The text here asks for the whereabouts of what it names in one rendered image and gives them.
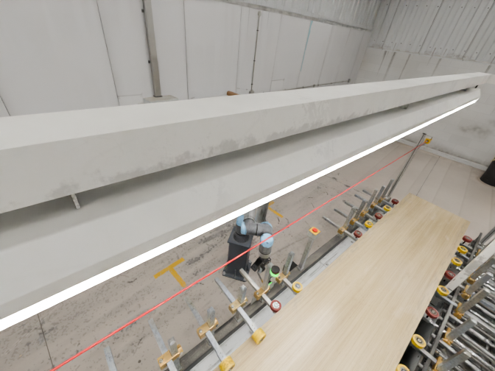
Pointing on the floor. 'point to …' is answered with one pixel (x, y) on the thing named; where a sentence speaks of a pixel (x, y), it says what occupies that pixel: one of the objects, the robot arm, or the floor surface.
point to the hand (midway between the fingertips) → (258, 271)
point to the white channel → (187, 136)
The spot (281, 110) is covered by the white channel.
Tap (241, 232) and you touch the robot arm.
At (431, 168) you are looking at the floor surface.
